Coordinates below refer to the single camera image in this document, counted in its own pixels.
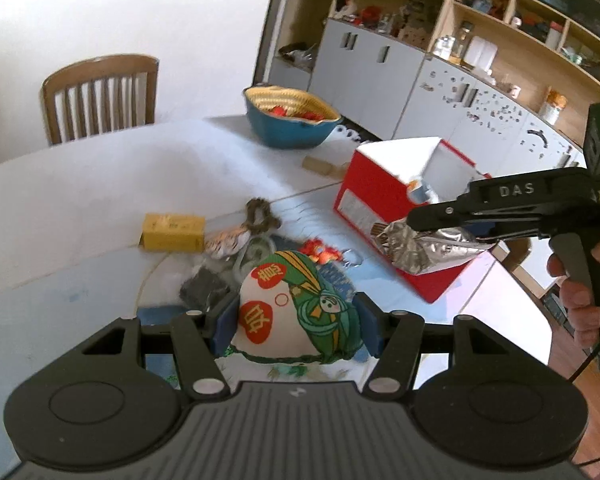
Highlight white spotted slippers pair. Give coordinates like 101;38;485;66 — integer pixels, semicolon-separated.
335;127;377;143

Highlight person's right hand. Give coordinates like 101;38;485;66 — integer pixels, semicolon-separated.
547;225;600;356

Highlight printed white green cloth pouch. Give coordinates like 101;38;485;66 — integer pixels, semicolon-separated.
230;250;366;366

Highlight silver foil packet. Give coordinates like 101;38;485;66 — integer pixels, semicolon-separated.
370;220;496;277

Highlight white wooden wall cabinet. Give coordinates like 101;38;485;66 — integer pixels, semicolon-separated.
270;0;600;171

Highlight white canister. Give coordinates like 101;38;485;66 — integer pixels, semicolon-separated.
465;36;499;72

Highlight red cardboard box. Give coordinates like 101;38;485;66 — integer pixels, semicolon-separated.
332;137;496;304

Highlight white blue packet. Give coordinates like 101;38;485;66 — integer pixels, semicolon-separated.
405;176;438;206

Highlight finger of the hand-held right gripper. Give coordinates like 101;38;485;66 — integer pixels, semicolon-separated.
407;195;548;235

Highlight pile of red trinkets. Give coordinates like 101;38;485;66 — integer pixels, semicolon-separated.
270;104;327;122

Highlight wooden chair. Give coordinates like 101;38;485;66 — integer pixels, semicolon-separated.
41;55;160;147

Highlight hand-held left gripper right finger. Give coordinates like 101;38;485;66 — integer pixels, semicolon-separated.
352;291;523;403

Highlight glass bottle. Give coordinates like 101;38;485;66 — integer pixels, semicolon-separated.
455;21;474;61

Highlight grey correction tape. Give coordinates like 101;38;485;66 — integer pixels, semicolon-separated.
232;237;277;287

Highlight small black pouch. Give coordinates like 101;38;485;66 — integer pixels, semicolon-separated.
180;267;232;311

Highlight blue patterned packet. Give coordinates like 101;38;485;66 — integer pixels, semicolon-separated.
320;264;357;302

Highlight grey bag in cabinet nook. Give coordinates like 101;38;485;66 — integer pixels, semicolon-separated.
279;44;319;69

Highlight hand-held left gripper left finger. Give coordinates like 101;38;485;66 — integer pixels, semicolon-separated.
80;292;242;402

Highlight black cable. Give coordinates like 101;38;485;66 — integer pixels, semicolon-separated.
564;349;600;467

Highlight blue bowl with woven lining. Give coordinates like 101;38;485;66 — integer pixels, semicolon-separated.
242;85;342;150

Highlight red orange trinket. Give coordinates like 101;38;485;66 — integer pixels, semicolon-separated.
300;240;342;264

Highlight cartoon face card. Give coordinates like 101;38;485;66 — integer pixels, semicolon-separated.
205;227;253;261

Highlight yellow box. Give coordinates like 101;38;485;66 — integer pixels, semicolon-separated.
140;212;207;252

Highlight wooden block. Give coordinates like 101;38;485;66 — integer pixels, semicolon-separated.
301;156;349;180

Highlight jar with orange lid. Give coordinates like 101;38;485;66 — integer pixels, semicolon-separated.
540;87;567;126

